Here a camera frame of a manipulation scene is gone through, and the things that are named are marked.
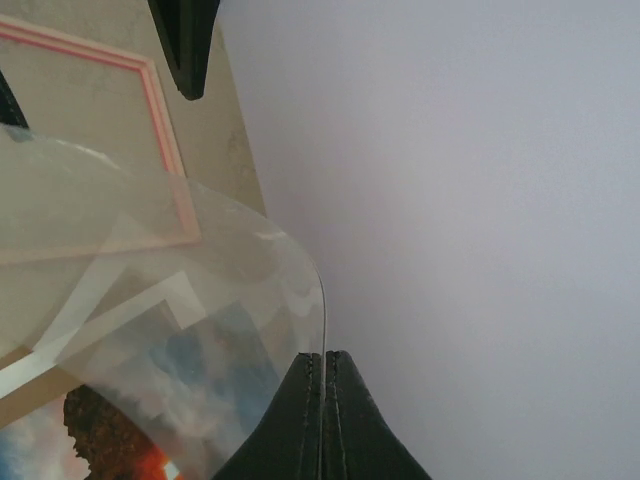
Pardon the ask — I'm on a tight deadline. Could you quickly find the pink wooden picture frame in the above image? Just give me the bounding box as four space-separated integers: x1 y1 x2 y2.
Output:
1 15 201 264

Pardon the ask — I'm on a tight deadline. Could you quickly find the white mat board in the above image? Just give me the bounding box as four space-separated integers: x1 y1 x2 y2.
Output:
0 209 211 401

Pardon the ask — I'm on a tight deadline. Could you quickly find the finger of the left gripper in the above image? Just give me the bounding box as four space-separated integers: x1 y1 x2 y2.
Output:
0 72 28 129
148 0 221 100

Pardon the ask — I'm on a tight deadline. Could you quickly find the sunset landscape photo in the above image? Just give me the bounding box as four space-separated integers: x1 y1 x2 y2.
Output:
1 302 279 479

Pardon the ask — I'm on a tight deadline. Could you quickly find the clear plastic frame sheet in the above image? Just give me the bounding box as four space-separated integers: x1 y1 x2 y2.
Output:
1 126 326 479

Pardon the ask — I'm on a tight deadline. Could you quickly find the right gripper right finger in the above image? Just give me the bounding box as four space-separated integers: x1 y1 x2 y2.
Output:
321 351 430 480

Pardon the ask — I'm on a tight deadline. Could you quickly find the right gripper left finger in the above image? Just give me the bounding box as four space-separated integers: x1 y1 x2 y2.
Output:
213 353 322 480

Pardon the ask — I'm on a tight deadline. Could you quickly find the brown cardboard backing board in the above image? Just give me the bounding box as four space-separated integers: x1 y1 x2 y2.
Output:
1 301 177 427

